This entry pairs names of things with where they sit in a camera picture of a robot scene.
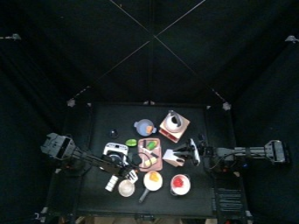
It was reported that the white and pink toy box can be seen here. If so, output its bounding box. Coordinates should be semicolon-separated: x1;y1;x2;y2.
162;148;187;168

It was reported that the small beige plate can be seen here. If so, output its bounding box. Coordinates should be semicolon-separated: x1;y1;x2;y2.
116;179;136;198

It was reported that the wooden toy stand red-sided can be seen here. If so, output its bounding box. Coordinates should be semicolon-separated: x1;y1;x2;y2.
158;109;192;144

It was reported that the white frying pan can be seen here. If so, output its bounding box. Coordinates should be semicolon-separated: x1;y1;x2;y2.
138;171;164;204

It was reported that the small white block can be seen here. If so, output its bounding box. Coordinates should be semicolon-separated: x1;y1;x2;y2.
104;175;120;193

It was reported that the yellow sliced toy food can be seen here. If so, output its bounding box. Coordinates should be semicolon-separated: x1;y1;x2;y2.
142;157;159;169

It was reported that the yellow orange toy food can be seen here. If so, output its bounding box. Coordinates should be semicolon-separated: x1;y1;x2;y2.
148;171;163;183

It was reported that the pink cutting board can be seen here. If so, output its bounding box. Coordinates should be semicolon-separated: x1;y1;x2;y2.
136;137;164;172

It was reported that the white toy appliance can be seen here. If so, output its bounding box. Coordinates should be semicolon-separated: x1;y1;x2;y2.
101;142;130;161

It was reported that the green toy vegetable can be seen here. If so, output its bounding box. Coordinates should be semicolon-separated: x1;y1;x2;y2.
146;140;159;151

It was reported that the red toy food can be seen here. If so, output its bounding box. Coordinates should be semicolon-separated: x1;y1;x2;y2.
172;177;186;189

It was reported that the black toy knife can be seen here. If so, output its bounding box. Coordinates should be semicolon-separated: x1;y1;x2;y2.
142;139;162;160

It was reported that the white bowl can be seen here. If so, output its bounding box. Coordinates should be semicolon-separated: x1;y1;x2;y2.
170;173;192;197

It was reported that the grey toy kettle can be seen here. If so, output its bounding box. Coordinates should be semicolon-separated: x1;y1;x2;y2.
167;109;184;130

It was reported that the blue toy pot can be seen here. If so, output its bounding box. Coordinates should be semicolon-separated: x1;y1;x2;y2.
134;118;158;137

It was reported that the white text label sticker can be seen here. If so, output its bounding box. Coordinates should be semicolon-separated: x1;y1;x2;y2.
216;187;244;214

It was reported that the thin diagonal frame cord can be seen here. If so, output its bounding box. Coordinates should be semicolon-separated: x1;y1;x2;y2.
108;0;228;103
71;0;207;100

